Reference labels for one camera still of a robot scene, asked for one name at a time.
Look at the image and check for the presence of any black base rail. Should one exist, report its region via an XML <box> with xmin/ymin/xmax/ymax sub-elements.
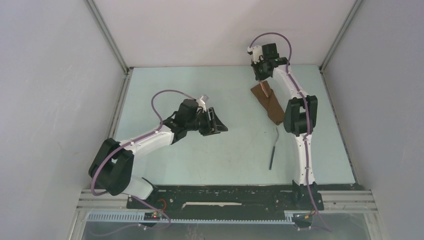
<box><xmin>126</xmin><ymin>184</ymin><xmax>324</xmax><ymax>220</ymax></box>

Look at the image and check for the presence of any white cable duct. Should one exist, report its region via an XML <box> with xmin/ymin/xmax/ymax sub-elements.
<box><xmin>86</xmin><ymin>211</ymin><xmax>294</xmax><ymax>225</ymax></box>

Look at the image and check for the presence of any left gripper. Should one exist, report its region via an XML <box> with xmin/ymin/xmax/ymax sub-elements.
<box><xmin>186</xmin><ymin>107</ymin><xmax>228</xmax><ymax>137</ymax></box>

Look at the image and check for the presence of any left controller board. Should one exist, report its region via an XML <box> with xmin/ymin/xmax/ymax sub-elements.
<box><xmin>143</xmin><ymin>211</ymin><xmax>162</xmax><ymax>221</ymax></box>

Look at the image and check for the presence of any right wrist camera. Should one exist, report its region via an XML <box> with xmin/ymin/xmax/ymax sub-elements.
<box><xmin>247</xmin><ymin>43</ymin><xmax>280</xmax><ymax>64</ymax></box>

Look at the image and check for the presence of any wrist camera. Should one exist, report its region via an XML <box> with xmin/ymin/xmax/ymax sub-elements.
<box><xmin>247</xmin><ymin>43</ymin><xmax>280</xmax><ymax>64</ymax></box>
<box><xmin>195</xmin><ymin>94</ymin><xmax>209</xmax><ymax>113</ymax></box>

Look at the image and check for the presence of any brown cloth napkin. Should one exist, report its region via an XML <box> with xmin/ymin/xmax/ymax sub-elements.
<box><xmin>250</xmin><ymin>81</ymin><xmax>285</xmax><ymax>126</ymax></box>

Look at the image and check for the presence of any right controller board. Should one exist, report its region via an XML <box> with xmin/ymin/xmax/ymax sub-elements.
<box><xmin>292</xmin><ymin>214</ymin><xmax>314</xmax><ymax>221</ymax></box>

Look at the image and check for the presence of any silver fork green handle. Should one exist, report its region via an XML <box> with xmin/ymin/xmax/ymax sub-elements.
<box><xmin>268</xmin><ymin>127</ymin><xmax>280</xmax><ymax>171</ymax></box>

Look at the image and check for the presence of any aluminium frame post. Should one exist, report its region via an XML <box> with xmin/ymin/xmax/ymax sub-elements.
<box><xmin>83</xmin><ymin>0</ymin><xmax>130</xmax><ymax>74</ymax></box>
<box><xmin>319</xmin><ymin>0</ymin><xmax>366</xmax><ymax>73</ymax></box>

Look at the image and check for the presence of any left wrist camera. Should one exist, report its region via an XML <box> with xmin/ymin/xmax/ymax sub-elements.
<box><xmin>195</xmin><ymin>94</ymin><xmax>209</xmax><ymax>113</ymax></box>

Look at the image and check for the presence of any left aluminium frame post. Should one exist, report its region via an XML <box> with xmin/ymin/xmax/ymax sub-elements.
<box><xmin>83</xmin><ymin>0</ymin><xmax>130</xmax><ymax>74</ymax></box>

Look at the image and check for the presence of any right aluminium frame post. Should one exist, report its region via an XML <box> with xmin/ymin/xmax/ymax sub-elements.
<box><xmin>319</xmin><ymin>0</ymin><xmax>366</xmax><ymax>73</ymax></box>

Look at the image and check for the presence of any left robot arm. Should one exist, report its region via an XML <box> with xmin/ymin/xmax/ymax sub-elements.
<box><xmin>88</xmin><ymin>99</ymin><xmax>228</xmax><ymax>208</ymax></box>

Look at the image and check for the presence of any controller board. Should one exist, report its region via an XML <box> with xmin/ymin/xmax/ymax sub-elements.
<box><xmin>292</xmin><ymin>214</ymin><xmax>314</xmax><ymax>221</ymax></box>
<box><xmin>143</xmin><ymin>211</ymin><xmax>162</xmax><ymax>221</ymax></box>

